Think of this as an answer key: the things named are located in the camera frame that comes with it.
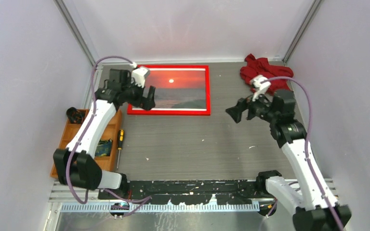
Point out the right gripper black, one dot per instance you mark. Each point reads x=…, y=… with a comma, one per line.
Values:
x=242, y=104

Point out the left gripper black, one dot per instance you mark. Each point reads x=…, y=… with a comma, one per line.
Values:
x=145, y=103

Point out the red picture frame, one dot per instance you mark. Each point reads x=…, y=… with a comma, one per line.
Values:
x=131, y=110

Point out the yellow black screwdriver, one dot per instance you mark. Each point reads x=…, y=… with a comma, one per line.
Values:
x=120, y=145

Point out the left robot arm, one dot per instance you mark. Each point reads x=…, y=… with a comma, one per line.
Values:
x=75, y=164

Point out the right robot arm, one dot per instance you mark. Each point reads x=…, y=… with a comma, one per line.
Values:
x=314, y=207

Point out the sunset photo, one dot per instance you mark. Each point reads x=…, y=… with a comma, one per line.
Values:
x=179, y=89

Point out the blue green item in tray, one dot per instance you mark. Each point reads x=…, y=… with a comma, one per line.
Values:
x=104, y=148

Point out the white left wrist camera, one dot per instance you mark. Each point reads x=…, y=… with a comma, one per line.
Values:
x=139, y=74

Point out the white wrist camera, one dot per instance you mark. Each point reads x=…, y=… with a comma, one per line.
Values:
x=260, y=84
x=139, y=74

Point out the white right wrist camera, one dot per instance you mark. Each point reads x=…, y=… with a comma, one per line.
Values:
x=260, y=84

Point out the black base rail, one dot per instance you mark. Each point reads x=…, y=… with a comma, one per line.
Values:
x=195, y=192

